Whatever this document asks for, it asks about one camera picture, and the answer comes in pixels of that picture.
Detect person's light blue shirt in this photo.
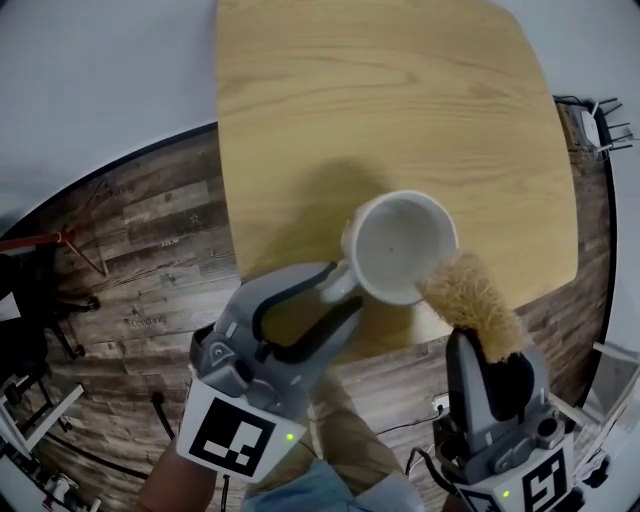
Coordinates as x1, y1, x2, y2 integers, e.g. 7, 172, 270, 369
244, 458, 427, 512

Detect black floor cable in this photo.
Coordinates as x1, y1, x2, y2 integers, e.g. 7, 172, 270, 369
46, 391, 177, 480

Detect person's khaki trousers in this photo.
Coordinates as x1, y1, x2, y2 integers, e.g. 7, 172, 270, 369
244, 369, 407, 501

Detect black office chair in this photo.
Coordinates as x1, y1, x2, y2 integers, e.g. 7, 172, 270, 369
0, 252, 102, 359

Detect black router with antennas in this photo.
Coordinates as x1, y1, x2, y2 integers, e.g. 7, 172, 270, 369
593, 97, 637, 152

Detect white ceramic mug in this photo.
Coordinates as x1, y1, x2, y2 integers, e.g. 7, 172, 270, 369
318, 188, 460, 307

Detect tan fluffy sponge brush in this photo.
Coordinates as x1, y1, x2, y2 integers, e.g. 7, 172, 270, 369
416, 249, 532, 365

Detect person's left forearm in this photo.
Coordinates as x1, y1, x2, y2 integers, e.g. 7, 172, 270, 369
137, 439, 221, 512

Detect red metal stand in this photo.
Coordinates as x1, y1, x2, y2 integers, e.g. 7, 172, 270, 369
0, 224, 109, 278

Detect white network device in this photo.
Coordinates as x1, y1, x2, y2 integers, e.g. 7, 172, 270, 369
578, 102, 609, 147

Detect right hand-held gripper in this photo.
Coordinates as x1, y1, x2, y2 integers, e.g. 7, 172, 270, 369
432, 328, 587, 512

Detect white table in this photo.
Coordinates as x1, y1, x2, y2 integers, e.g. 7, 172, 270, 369
569, 339, 640, 492

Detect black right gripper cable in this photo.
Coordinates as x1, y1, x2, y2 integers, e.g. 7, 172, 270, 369
403, 444, 454, 502

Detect yellowish cardboard box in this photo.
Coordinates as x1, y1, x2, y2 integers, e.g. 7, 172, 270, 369
554, 101, 586, 152

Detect white desk frame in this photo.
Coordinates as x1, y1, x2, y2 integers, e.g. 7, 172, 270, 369
0, 372, 87, 512

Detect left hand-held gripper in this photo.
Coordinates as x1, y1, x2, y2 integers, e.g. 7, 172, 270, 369
177, 260, 365, 484

